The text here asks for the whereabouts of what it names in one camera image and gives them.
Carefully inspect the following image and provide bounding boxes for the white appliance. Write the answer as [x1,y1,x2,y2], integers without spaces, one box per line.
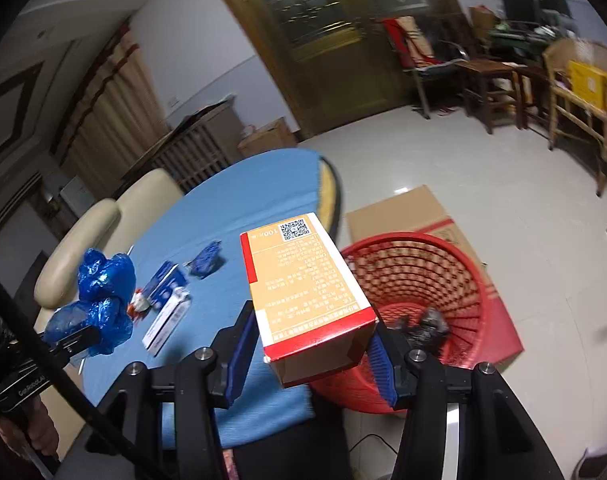
[58,175,95,217]

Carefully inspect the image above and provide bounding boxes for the dark wooden stool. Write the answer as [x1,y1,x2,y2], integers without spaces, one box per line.
[456,57,523,135]

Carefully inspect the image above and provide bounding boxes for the red plastic mesh basket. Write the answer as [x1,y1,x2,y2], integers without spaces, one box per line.
[311,232,489,415]

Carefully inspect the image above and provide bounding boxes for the person's dark pants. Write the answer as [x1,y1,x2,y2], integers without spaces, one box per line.
[224,417,351,480]

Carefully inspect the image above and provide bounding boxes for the cluttered desk with monitor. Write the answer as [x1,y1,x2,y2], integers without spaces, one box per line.
[488,0,575,61]

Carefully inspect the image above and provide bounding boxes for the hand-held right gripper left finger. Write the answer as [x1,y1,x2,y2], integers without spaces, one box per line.
[86,300,259,480]

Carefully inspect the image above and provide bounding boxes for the person's left hand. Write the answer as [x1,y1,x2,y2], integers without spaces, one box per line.
[0,399,60,468]

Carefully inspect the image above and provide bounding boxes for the round dark-edged table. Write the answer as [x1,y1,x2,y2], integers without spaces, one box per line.
[316,154,345,243]

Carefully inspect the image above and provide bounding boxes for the black crumpled plastic bag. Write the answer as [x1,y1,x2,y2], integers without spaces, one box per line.
[388,307,451,348]

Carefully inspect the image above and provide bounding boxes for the white and blue box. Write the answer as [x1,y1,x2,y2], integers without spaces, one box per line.
[142,292,192,356]

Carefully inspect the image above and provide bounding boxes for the beige curtain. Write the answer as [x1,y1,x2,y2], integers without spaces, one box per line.
[58,20,165,196]

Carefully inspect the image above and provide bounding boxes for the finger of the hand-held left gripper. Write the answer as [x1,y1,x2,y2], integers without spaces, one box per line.
[44,327,98,361]

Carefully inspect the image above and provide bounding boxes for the brown and red cardboard box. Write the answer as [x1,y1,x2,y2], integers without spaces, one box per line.
[344,185,524,361]

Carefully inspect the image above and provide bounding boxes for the yellow box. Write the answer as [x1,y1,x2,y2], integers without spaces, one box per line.
[568,60,607,111]

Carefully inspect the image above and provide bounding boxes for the red striped cloth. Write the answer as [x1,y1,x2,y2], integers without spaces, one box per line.
[381,15,465,70]

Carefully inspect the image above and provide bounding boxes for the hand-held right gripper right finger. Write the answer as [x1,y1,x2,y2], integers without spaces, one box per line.
[366,330,567,480]

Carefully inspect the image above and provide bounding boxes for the blue box with white dots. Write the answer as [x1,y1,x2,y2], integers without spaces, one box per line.
[144,261,188,311]

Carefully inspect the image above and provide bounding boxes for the wooden double glass door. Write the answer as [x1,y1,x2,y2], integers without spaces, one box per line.
[196,0,464,138]

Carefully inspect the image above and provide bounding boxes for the orange printed carton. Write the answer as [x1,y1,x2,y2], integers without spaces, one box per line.
[240,212,379,388]

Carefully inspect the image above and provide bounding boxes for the cream padded chair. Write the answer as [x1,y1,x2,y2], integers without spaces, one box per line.
[34,199,122,311]
[115,167,185,221]

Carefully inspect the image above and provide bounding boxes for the blue tablecloth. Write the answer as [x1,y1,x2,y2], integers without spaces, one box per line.
[81,147,329,451]

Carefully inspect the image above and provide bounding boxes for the light wicker armchair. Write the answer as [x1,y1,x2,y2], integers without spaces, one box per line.
[542,37,607,197]

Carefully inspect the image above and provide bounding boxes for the small cardboard box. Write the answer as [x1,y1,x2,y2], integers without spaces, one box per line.
[238,117,297,158]

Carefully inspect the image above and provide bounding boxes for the small red and white wrapper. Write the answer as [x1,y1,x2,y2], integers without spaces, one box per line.
[128,287,152,318]

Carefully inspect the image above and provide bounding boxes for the metal chair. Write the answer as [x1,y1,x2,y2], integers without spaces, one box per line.
[383,17,469,120]

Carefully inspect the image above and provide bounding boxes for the thin black floor cable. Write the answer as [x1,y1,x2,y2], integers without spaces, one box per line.
[348,432,400,467]

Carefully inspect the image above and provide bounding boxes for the small crumpled blue wrapper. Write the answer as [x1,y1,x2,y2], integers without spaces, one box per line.
[185,241,225,280]

